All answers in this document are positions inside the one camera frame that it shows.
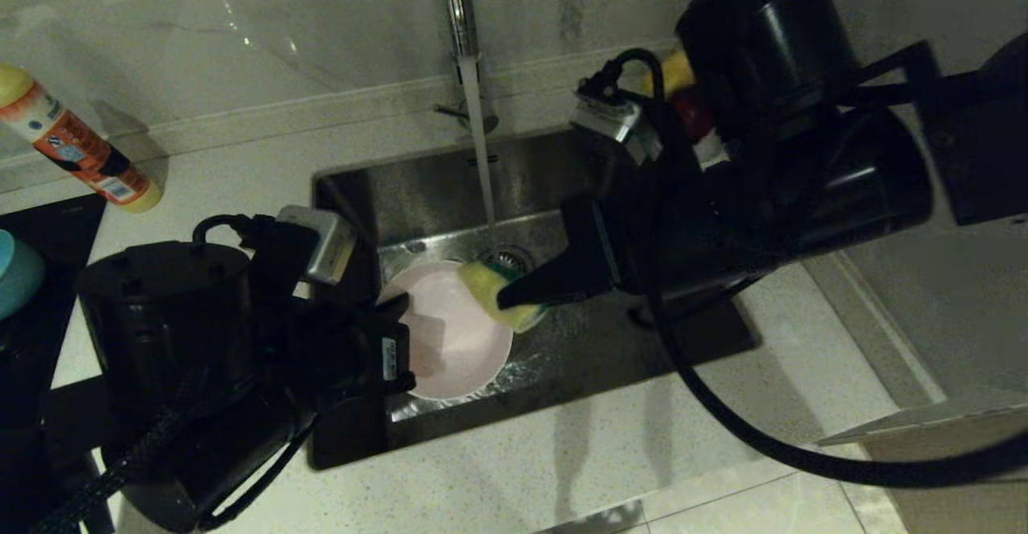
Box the running water stream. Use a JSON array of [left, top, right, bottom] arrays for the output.
[[458, 59, 500, 231]]

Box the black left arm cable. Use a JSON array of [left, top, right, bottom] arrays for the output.
[[32, 213, 322, 534]]

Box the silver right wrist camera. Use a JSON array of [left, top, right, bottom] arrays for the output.
[[570, 76, 664, 165]]

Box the stainless steel sink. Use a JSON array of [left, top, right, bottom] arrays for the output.
[[309, 126, 760, 471]]

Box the yellow pear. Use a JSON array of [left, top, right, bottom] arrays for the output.
[[642, 48, 696, 98]]

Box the light wooden cabinet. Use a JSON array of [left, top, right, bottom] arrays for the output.
[[863, 414, 1028, 534]]

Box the dark red apple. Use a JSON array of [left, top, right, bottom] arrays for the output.
[[673, 88, 717, 141]]

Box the metal sink drain strainer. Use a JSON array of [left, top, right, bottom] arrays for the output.
[[486, 245, 536, 275]]

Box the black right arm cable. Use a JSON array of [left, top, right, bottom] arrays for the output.
[[594, 48, 1028, 488]]

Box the blue plastic bowl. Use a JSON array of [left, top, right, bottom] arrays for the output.
[[0, 229, 47, 320]]

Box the white fruit tray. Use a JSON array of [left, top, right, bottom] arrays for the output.
[[695, 131, 730, 170]]

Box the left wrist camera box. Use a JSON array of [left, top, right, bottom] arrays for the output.
[[277, 205, 357, 286]]

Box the green and yellow sponge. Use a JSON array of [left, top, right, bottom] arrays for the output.
[[458, 259, 549, 334]]

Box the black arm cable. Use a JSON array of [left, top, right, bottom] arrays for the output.
[[32, 213, 322, 534], [594, 48, 1028, 488]]

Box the chrome faucet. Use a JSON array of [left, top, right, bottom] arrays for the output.
[[432, 0, 499, 137]]

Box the black induction cooktop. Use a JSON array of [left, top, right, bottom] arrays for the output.
[[0, 195, 105, 430]]

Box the pink plastic bowl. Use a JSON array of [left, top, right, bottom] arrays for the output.
[[377, 259, 515, 402]]

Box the orange label detergent bottle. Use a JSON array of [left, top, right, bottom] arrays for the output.
[[0, 64, 161, 214]]

